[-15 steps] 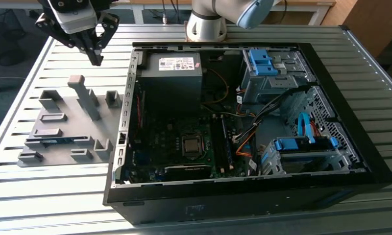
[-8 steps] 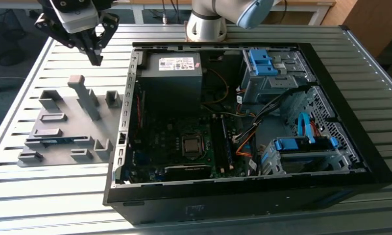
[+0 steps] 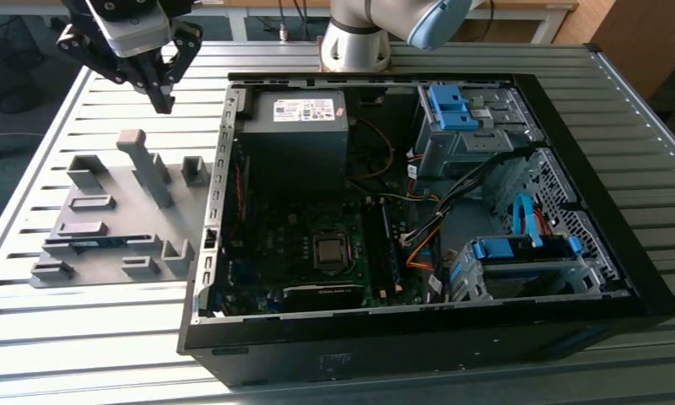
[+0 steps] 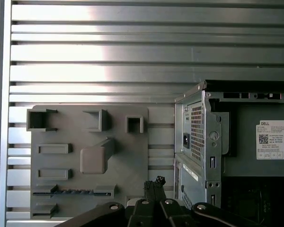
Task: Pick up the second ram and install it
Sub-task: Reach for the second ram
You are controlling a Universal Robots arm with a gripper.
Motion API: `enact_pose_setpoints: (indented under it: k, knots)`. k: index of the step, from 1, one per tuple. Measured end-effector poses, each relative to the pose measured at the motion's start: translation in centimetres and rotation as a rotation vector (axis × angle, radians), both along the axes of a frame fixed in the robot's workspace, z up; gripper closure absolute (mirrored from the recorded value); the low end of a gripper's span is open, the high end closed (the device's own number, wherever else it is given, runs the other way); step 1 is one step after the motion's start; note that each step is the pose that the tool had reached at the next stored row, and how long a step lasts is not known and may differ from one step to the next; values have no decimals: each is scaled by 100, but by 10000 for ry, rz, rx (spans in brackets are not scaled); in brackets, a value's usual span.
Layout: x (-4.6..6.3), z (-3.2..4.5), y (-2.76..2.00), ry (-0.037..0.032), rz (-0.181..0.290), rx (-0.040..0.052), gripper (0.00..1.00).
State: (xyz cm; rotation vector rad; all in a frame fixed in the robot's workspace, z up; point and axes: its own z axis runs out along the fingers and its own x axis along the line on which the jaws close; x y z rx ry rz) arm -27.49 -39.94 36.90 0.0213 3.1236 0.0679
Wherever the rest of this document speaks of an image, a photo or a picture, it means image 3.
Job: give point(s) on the blue plastic drive carrier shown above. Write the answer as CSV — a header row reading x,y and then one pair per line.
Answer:
x,y
450,111

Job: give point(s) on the white-framed wooden desk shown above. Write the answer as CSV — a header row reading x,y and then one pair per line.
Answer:
x,y
552,17

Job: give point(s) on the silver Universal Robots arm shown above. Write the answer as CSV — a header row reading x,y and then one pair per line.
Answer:
x,y
354,46

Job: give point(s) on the grey power supply unit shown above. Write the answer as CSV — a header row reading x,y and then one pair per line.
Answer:
x,y
298,147

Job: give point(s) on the green motherboard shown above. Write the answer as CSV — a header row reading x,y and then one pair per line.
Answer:
x,y
275,253

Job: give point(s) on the black graphics card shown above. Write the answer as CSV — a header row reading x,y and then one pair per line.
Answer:
x,y
323,297

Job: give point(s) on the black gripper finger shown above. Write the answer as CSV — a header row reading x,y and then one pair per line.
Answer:
x,y
95,55
183,46

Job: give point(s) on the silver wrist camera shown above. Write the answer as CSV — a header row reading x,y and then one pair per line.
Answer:
x,y
135,34

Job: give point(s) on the low metal disk bay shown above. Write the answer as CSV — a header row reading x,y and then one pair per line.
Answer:
x,y
541,268

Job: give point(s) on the silver CPU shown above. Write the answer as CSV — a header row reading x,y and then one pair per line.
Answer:
x,y
333,252

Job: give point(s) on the blue carrier with black disk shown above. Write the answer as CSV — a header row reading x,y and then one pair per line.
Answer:
x,y
501,249

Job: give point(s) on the tall metal drive cage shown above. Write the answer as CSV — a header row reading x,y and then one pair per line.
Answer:
x,y
483,143

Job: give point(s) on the black open PC case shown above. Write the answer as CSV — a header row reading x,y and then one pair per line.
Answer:
x,y
427,350

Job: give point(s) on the grey parts rack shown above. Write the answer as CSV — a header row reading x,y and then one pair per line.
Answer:
x,y
118,190

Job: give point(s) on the brown wooden cabinet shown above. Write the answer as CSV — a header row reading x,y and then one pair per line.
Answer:
x,y
641,42

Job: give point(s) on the blue RAM stick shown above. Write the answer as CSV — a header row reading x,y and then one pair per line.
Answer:
x,y
98,244

